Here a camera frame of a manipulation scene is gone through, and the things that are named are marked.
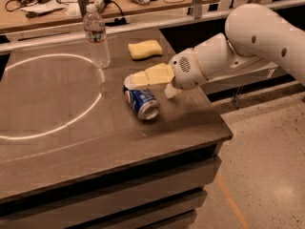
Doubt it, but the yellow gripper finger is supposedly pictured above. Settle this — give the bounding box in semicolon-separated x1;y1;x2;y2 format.
165;83;181;99
124;63;174;90

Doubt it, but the black tool with cable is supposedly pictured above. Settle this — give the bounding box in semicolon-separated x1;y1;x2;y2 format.
4;0;50;12

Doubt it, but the blue pepsi can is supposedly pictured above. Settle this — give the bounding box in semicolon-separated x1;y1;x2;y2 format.
123;87;160;120

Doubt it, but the grey counter cabinet with drawers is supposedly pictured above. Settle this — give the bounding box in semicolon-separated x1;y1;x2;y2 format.
0;30;232;229

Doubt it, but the metal rail frame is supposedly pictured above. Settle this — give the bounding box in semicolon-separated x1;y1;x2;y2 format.
0;0;305;54

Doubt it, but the clear plastic water bottle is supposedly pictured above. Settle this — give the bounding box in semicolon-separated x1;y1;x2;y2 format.
83;4;111;69

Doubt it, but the wooden background workbench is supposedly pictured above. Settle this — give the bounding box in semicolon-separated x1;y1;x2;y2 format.
0;0;305;35

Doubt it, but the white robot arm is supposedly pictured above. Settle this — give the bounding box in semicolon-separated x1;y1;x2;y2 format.
124;4;305;98

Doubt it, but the yellow sponge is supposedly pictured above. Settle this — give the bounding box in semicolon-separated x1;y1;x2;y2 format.
128;40;163;60

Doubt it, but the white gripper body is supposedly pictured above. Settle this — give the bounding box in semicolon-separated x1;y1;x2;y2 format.
169;48;208;90

